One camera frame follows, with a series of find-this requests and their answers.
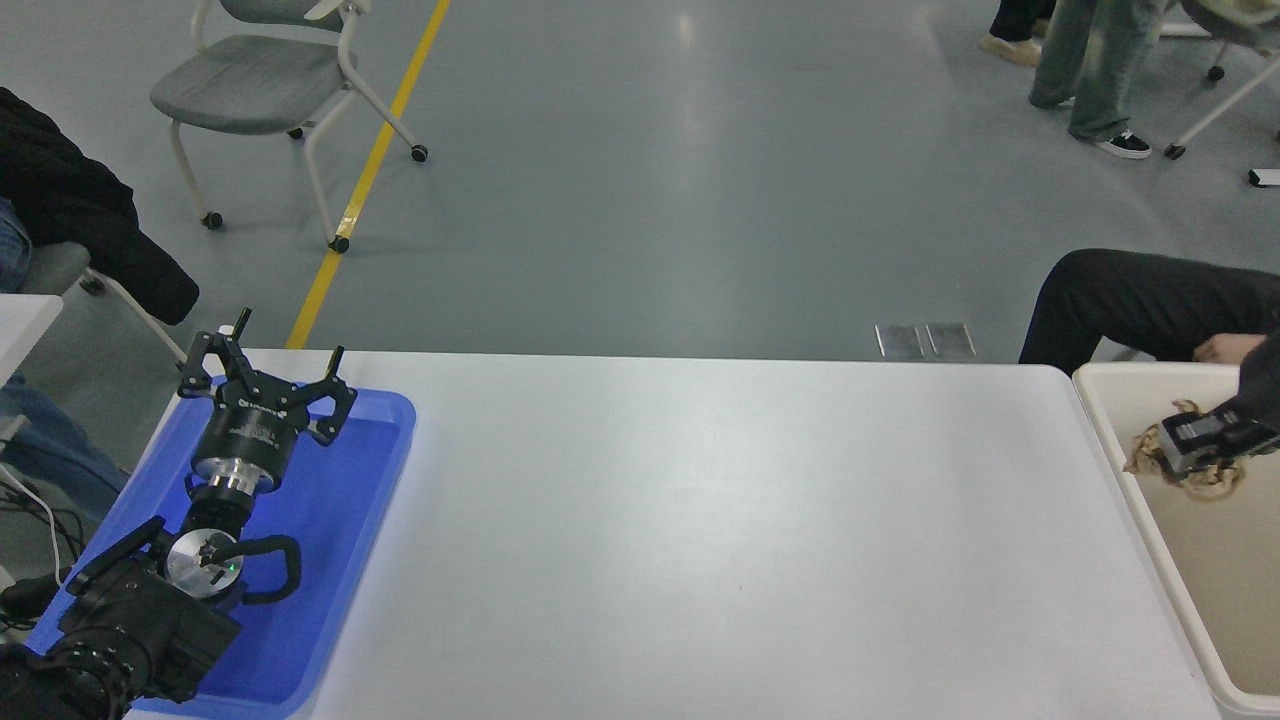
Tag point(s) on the tan paper ball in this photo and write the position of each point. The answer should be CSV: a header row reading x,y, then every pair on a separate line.
x,y
1150,445

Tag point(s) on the small white side table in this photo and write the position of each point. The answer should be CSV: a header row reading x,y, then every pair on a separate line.
x,y
25,330

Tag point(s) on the blue plastic tray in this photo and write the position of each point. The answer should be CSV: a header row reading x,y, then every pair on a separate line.
x,y
345,520

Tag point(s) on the metal floor outlet plate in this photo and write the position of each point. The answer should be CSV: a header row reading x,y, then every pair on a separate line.
x,y
900,341
950,340

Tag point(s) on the standing person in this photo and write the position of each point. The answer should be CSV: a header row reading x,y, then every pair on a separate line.
x,y
1015,35
1095,60

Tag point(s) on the large pale bin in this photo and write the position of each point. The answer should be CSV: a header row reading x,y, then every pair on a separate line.
x,y
1210,560

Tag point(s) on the small white flat object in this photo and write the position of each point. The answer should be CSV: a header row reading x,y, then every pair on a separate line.
x,y
1265,177

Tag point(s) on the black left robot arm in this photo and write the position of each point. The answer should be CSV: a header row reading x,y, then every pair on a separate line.
x,y
125,620

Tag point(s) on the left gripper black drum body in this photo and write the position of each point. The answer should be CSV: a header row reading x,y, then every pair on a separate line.
x,y
252,425

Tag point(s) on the person beside bin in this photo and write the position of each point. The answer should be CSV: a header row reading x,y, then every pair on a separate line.
x,y
1130,300

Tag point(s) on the white frame chair on castors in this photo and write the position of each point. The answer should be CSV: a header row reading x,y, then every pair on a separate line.
x,y
1235,60

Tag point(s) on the person's hand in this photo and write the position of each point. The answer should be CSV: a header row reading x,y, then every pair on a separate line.
x,y
1230,348

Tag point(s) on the grey seat white frame chair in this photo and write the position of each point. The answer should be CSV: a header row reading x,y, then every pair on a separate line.
x,y
55,268

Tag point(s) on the grey chair on castors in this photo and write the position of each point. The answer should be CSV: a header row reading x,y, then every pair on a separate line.
x,y
250,85

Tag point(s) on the seated person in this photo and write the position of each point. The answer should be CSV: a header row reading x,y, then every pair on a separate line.
x,y
70,210

